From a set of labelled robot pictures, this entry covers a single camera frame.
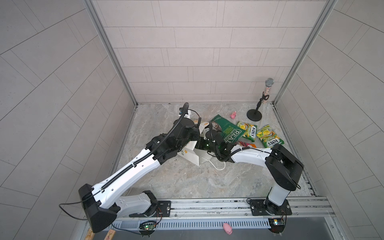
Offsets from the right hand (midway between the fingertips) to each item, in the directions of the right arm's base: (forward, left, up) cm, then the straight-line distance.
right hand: (190, 142), depth 83 cm
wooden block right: (-38, +36, -9) cm, 53 cm away
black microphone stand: (+25, -47, -9) cm, 54 cm away
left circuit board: (-37, +20, -8) cm, 43 cm away
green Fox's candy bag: (+5, -50, -9) cm, 51 cm away
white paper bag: (-7, +1, +2) cm, 7 cm away
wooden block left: (-37, +44, -8) cm, 59 cm away
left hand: (-2, -7, +18) cm, 19 cm away
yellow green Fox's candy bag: (+11, -40, -9) cm, 42 cm away
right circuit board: (-39, -38, -12) cm, 56 cm away
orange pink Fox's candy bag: (+1, -34, -9) cm, 35 cm away
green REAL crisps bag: (+10, -26, -9) cm, 29 cm away
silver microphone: (+24, -47, +20) cm, 57 cm away
